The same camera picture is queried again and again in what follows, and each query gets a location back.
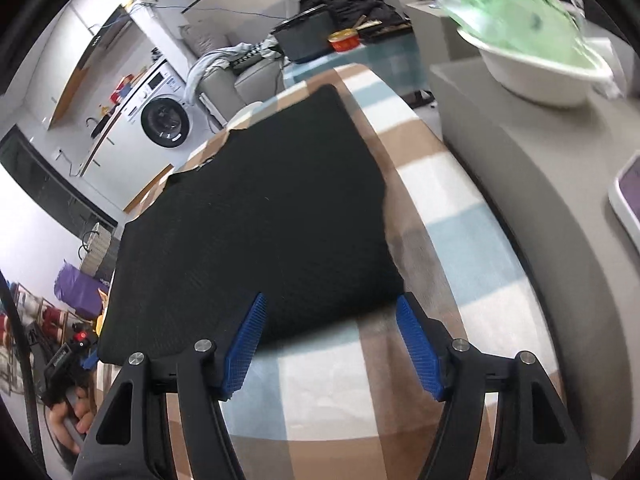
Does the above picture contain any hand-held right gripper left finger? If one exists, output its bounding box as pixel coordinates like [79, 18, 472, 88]
[75, 292, 267, 480]

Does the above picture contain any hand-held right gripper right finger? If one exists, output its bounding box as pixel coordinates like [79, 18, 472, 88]
[395, 292, 593, 480]

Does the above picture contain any black knit sweater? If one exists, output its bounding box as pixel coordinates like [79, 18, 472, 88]
[97, 84, 406, 367]

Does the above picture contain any person's left hand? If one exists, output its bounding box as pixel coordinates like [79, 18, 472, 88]
[49, 385, 96, 456]

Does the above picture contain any wooden shoe rack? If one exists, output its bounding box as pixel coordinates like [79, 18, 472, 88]
[0, 280, 101, 391]

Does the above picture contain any purple bag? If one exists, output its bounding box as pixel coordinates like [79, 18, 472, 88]
[54, 259, 108, 321]

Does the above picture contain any checkered tablecloth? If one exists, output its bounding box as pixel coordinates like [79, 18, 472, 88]
[97, 62, 566, 480]

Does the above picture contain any woven laundry basket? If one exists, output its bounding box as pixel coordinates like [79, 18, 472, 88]
[80, 222, 118, 281]

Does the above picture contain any grey low cabinet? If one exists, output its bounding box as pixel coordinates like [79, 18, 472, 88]
[406, 0, 483, 61]
[430, 57, 640, 461]

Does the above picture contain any white kitchen counter cabinet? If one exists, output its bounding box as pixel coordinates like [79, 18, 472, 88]
[50, 72, 176, 211]

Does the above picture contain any white round stool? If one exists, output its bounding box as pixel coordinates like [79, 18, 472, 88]
[227, 101, 263, 126]

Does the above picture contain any white washing machine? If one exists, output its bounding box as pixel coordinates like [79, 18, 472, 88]
[127, 60, 208, 171]

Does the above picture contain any white purple device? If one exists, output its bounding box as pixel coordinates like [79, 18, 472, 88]
[607, 150, 640, 253]

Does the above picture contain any grey sofa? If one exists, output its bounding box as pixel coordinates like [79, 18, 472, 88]
[177, 25, 286, 131]

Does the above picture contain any light grey blanket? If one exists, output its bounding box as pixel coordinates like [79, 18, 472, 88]
[187, 42, 261, 106]

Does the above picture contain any teal covered side table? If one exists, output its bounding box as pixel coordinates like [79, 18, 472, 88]
[282, 35, 421, 106]

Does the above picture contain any white basin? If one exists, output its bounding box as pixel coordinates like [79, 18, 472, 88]
[457, 27, 608, 107]

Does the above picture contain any red round tin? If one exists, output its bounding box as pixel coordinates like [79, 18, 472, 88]
[327, 29, 361, 53]

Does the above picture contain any dark rice cooker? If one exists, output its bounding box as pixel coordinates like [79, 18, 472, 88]
[272, 4, 336, 65]

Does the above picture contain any black food tray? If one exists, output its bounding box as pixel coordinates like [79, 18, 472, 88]
[357, 17, 411, 43]

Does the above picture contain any range hood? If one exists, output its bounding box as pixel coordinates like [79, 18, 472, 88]
[80, 5, 133, 66]

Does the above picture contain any green plastic bag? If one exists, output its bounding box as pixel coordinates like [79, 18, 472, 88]
[437, 0, 601, 68]

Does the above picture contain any black cable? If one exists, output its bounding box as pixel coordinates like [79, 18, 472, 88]
[0, 270, 48, 476]

